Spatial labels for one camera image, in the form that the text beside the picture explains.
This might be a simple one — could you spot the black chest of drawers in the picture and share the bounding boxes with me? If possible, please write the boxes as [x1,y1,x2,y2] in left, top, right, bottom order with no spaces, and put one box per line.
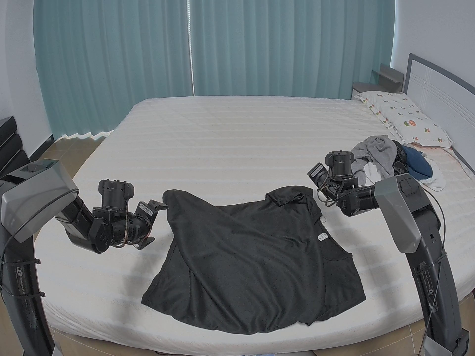
[0,116,30,179]

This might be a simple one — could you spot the bed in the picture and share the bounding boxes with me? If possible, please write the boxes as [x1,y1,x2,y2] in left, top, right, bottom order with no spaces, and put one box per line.
[33,53,475,353]

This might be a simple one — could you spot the black T-shirt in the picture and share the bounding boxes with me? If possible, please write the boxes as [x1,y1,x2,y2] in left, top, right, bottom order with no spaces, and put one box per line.
[141,185,367,334]

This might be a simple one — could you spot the pile of clothes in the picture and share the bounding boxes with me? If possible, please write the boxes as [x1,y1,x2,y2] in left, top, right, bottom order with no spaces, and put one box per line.
[349,135,445,192]

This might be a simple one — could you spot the white printed pillow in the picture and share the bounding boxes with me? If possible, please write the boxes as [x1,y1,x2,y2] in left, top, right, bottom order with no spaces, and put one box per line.
[353,90,454,148]

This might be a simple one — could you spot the blue-green curtain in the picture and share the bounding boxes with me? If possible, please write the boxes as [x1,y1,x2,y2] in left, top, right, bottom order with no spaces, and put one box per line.
[190,0,396,100]
[33,0,194,141]

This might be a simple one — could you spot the grey bedside table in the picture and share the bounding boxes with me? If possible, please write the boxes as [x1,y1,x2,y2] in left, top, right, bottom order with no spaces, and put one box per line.
[352,63,404,99]

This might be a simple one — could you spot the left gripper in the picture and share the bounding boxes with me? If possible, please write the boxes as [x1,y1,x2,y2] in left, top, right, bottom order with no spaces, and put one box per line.
[127,200,168,251]

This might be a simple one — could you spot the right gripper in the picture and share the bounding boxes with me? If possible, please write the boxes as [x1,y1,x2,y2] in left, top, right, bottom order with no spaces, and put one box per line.
[307,163,330,191]

